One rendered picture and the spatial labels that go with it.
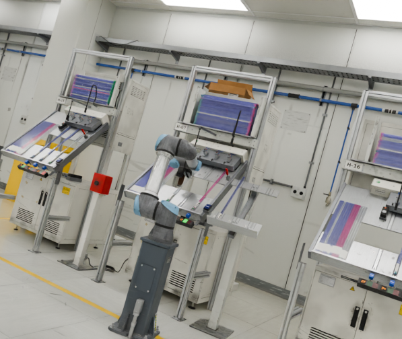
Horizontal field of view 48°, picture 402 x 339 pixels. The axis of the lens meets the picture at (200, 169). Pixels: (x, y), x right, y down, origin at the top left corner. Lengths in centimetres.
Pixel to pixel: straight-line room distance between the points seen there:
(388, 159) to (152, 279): 175
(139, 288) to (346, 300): 133
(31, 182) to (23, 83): 327
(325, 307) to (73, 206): 234
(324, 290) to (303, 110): 244
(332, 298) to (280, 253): 186
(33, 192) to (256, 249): 238
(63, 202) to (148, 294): 184
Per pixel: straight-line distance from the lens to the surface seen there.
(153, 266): 261
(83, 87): 457
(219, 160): 350
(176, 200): 326
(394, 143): 329
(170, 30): 614
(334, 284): 314
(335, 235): 294
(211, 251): 340
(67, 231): 428
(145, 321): 268
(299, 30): 540
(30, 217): 455
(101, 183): 375
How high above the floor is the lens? 96
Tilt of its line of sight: 1 degrees up
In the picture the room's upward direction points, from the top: 16 degrees clockwise
